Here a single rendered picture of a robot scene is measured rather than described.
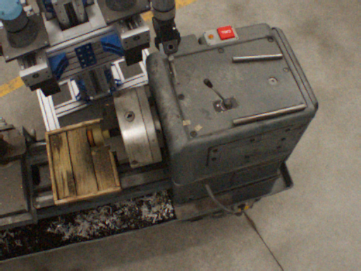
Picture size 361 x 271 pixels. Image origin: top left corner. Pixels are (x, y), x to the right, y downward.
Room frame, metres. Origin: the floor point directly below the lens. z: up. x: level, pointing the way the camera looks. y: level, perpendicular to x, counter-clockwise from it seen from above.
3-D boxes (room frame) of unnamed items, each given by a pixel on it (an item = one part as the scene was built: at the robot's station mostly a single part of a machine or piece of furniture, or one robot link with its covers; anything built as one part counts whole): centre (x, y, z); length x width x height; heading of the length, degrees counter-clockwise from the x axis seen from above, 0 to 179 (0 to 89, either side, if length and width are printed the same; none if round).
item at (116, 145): (0.61, 0.20, 1.09); 0.12 x 0.11 x 0.05; 10
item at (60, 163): (0.66, 0.41, 0.89); 0.36 x 0.30 x 0.04; 10
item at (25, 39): (1.20, 0.65, 1.21); 0.15 x 0.15 x 0.10
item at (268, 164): (0.80, -0.25, 0.43); 0.60 x 0.48 x 0.86; 100
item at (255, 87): (0.80, -0.25, 1.06); 0.59 x 0.48 x 0.39; 100
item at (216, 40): (1.00, -0.24, 1.23); 0.13 x 0.08 x 0.05; 100
